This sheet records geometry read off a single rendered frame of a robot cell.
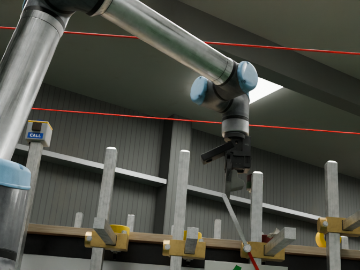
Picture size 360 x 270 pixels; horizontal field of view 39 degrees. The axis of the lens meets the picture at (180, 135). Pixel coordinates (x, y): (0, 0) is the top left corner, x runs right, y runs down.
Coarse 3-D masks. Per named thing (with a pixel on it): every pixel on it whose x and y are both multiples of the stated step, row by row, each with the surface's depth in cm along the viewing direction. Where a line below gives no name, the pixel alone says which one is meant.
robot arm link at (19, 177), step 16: (0, 160) 94; (0, 176) 93; (16, 176) 95; (0, 192) 92; (16, 192) 95; (0, 208) 91; (16, 208) 94; (0, 224) 91; (16, 224) 94; (0, 240) 90; (16, 240) 94
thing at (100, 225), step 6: (96, 222) 136; (102, 222) 136; (96, 228) 135; (102, 228) 135; (108, 228) 143; (102, 234) 143; (108, 234) 144; (114, 234) 156; (108, 240) 152; (114, 240) 158; (114, 252) 173
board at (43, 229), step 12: (36, 228) 180; (48, 228) 180; (60, 228) 180; (72, 228) 180; (84, 228) 180; (132, 240) 180; (144, 240) 179; (156, 240) 179; (204, 240) 179; (216, 240) 179; (228, 240) 179; (288, 252) 178; (300, 252) 178; (312, 252) 178; (324, 252) 178; (348, 252) 178
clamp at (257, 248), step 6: (252, 246) 161; (258, 246) 161; (252, 252) 161; (258, 252) 161; (282, 252) 161; (246, 258) 164; (264, 258) 160; (270, 258) 160; (276, 258) 160; (282, 258) 160
